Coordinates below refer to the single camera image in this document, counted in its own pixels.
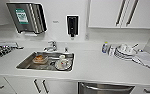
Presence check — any stainless steel dishwasher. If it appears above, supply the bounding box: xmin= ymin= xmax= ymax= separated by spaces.
xmin=78 ymin=81 xmax=135 ymax=94

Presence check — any white plate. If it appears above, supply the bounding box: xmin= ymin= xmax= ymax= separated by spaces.
xmin=54 ymin=59 xmax=73 ymax=72

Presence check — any white mug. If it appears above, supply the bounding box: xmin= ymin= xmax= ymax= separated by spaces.
xmin=57 ymin=54 xmax=68 ymax=69

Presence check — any chrome faucet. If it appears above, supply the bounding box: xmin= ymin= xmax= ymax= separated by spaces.
xmin=43 ymin=40 xmax=58 ymax=53

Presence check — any blue dish soap bottle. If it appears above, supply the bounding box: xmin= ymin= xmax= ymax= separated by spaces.
xmin=101 ymin=41 xmax=110 ymax=54

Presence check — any small white bottle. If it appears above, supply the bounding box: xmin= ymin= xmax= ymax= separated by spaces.
xmin=108 ymin=43 xmax=116 ymax=56

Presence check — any clear container orange food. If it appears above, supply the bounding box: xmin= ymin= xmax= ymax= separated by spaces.
xmin=32 ymin=54 xmax=47 ymax=65

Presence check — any white bowl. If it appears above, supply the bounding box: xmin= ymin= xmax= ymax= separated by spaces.
xmin=118 ymin=43 xmax=130 ymax=53

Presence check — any steel sink basin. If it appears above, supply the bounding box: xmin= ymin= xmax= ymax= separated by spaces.
xmin=15 ymin=50 xmax=75 ymax=73

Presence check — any steel paper towel dispenser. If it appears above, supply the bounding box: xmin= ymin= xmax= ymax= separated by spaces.
xmin=5 ymin=1 xmax=48 ymax=36

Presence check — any white two-door sink cabinet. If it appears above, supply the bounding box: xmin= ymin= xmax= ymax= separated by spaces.
xmin=5 ymin=77 xmax=79 ymax=94

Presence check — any dish rack with items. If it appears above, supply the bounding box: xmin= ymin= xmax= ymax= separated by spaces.
xmin=0 ymin=41 xmax=24 ymax=61

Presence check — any white wall outlet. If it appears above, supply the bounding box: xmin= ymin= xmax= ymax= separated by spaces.
xmin=84 ymin=31 xmax=91 ymax=41

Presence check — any black wall soap dispenser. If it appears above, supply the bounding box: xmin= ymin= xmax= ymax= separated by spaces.
xmin=65 ymin=14 xmax=80 ymax=38

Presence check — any small wall label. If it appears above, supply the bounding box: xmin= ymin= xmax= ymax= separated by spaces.
xmin=51 ymin=20 xmax=60 ymax=25

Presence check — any white wall cabinet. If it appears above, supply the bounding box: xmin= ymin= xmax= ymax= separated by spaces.
xmin=87 ymin=0 xmax=150 ymax=30

